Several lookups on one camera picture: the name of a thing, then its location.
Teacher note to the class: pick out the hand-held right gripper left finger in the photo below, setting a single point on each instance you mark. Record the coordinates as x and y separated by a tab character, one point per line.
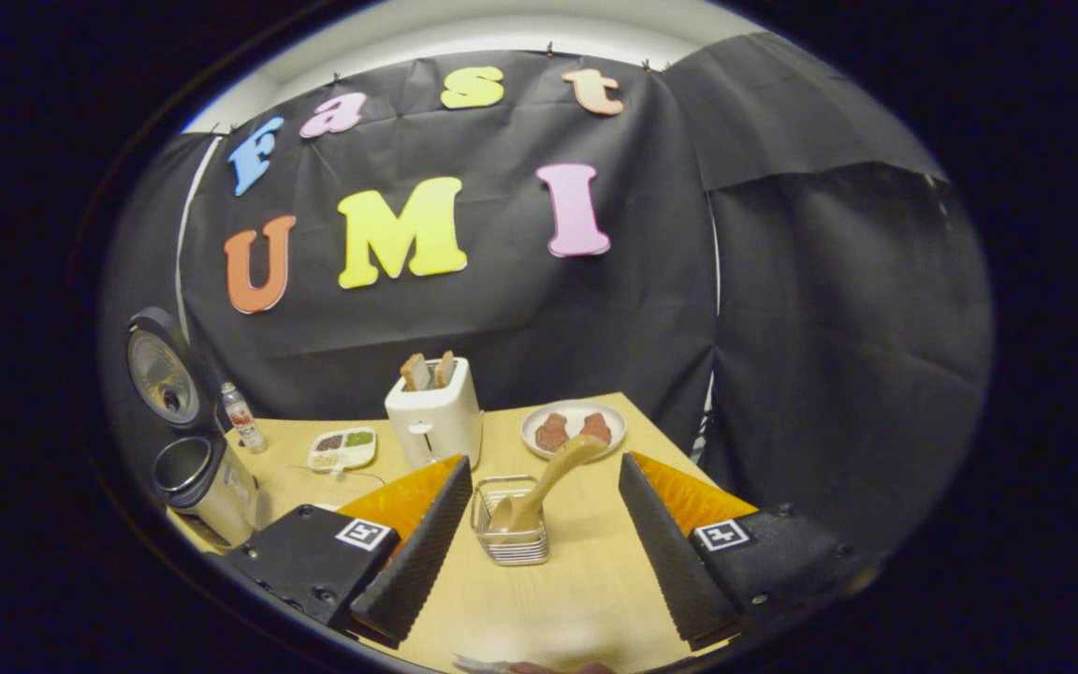
417	562

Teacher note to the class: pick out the wooden spoon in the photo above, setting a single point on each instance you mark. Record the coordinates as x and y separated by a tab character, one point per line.
548	482

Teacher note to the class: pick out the white toaster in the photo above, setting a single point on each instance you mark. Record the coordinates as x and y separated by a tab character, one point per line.
436	421

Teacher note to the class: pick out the white plate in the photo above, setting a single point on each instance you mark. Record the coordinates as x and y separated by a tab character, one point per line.
572	409

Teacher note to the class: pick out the small clear bottle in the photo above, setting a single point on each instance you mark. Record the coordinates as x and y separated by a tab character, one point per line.
244	421

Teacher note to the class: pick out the white divided grain tray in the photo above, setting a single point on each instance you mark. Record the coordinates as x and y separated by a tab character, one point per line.
342	449

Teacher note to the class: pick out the dark grey rice cooker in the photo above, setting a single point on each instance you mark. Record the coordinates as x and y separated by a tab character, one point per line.
216	496

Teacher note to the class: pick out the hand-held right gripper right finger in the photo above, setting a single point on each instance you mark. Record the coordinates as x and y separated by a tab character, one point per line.
670	562

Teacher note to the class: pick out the toast slice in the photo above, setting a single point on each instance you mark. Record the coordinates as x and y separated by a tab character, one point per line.
415	372
444	368

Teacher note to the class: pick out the brown meat piece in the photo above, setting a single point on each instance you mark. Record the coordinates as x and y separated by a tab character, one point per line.
552	433
596	427

